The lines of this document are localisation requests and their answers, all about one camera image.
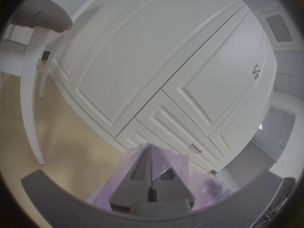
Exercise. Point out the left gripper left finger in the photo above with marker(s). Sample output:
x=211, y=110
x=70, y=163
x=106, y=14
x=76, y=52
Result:
x=135, y=183

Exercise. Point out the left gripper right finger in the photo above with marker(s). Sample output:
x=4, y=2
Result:
x=177, y=190

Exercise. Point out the purple plastic bag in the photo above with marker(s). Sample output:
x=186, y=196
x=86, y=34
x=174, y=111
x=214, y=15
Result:
x=175, y=161

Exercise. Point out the grey curtain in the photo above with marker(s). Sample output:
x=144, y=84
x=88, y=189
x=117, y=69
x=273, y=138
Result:
x=249, y=165

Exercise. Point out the white wardrobe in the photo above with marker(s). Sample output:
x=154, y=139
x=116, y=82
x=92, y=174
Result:
x=154, y=56

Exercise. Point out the white chair with grey cushions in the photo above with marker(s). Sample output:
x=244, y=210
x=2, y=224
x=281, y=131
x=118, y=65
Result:
x=42, y=15

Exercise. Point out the white ceiling air conditioner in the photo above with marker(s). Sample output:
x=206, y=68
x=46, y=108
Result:
x=279, y=27

